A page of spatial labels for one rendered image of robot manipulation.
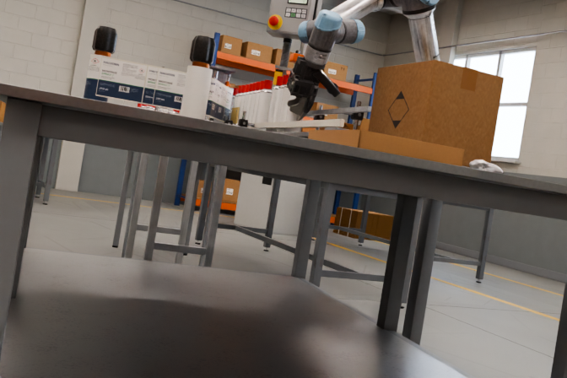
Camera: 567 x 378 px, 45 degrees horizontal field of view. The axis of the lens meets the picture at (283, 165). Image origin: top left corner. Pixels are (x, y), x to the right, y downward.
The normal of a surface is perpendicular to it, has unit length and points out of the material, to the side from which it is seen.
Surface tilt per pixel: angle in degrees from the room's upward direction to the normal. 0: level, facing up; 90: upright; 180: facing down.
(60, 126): 90
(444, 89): 90
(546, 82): 90
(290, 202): 90
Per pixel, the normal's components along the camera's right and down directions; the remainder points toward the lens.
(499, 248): -0.88, -0.14
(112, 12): 0.44, 0.07
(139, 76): 0.22, 0.03
